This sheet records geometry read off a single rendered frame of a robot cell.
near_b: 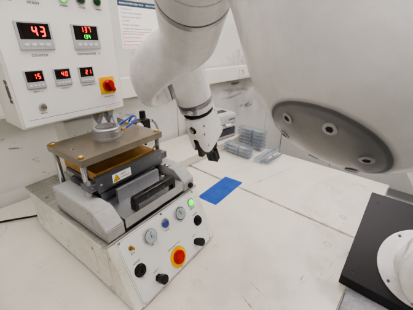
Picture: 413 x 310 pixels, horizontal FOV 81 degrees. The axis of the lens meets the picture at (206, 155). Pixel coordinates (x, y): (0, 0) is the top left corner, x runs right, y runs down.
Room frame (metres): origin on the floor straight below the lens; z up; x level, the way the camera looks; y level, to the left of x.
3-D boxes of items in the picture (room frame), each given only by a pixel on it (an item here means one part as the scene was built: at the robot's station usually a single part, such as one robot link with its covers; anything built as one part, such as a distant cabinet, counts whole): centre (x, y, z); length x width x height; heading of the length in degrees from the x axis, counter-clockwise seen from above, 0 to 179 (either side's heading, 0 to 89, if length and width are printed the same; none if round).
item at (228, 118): (1.59, -0.06, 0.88); 0.25 x 0.20 x 0.17; 42
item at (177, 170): (0.75, 0.15, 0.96); 0.26 x 0.05 x 0.07; 54
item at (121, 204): (0.66, 0.26, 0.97); 0.30 x 0.22 x 0.08; 54
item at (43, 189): (0.70, 0.32, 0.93); 0.46 x 0.35 x 0.01; 54
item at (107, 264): (0.69, 0.28, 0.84); 0.53 x 0.37 x 0.17; 54
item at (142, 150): (0.69, 0.29, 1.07); 0.22 x 0.17 x 0.10; 144
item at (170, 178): (0.57, 0.15, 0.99); 0.15 x 0.02 x 0.04; 144
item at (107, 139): (0.72, 0.31, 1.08); 0.31 x 0.24 x 0.13; 144
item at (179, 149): (1.36, 0.15, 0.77); 0.84 x 0.30 x 0.04; 138
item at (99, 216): (0.53, 0.32, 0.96); 0.25 x 0.05 x 0.07; 54
